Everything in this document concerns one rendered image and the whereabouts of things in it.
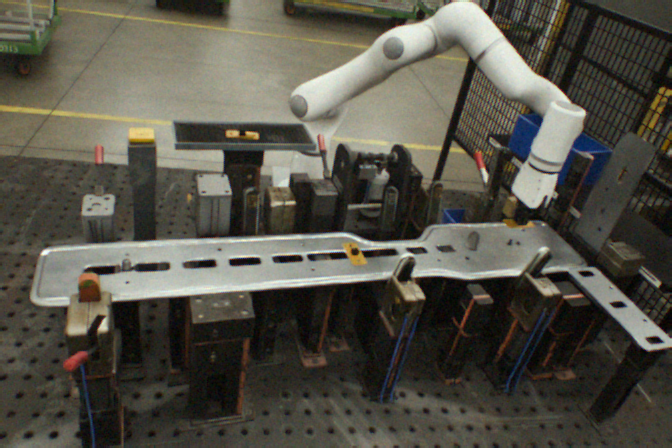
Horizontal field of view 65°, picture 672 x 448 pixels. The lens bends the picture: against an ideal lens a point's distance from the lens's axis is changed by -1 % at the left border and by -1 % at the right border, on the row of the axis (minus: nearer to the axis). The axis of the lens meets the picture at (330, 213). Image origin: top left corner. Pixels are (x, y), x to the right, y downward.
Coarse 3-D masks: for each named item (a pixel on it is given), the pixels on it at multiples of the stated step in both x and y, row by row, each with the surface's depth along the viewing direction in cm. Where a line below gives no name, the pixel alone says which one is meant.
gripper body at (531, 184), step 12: (528, 168) 135; (516, 180) 140; (528, 180) 135; (540, 180) 131; (552, 180) 131; (516, 192) 140; (528, 192) 135; (540, 192) 132; (552, 192) 133; (528, 204) 135
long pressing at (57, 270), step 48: (192, 240) 125; (240, 240) 129; (288, 240) 132; (336, 240) 135; (432, 240) 142; (480, 240) 146; (528, 240) 150; (48, 288) 106; (144, 288) 110; (192, 288) 112; (240, 288) 115; (288, 288) 119
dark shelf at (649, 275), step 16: (496, 144) 202; (512, 160) 194; (576, 208) 166; (624, 208) 171; (624, 224) 162; (640, 224) 163; (608, 240) 154; (624, 240) 153; (640, 240) 155; (656, 240) 156; (656, 256) 149; (640, 272) 145; (656, 272) 142
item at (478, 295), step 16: (480, 288) 130; (464, 304) 131; (480, 304) 125; (464, 320) 130; (480, 320) 129; (464, 336) 131; (448, 352) 139; (464, 352) 136; (448, 368) 139; (448, 384) 140; (464, 384) 141
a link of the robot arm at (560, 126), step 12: (552, 108) 124; (564, 108) 123; (576, 108) 124; (552, 120) 125; (564, 120) 123; (576, 120) 123; (540, 132) 129; (552, 132) 125; (564, 132) 124; (576, 132) 125; (540, 144) 129; (552, 144) 126; (564, 144) 126; (540, 156) 129; (552, 156) 128; (564, 156) 128
